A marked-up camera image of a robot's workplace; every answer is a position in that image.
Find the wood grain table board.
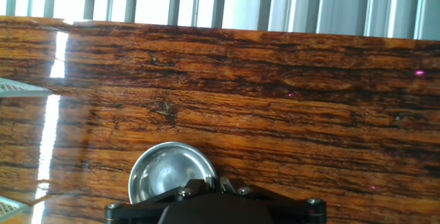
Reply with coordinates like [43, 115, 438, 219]
[0, 15, 440, 224]

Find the small round steel plate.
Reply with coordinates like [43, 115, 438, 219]
[128, 141, 219, 205]

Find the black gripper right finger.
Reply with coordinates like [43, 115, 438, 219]
[219, 177, 327, 224]

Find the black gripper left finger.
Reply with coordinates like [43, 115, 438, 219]
[104, 177, 219, 224]

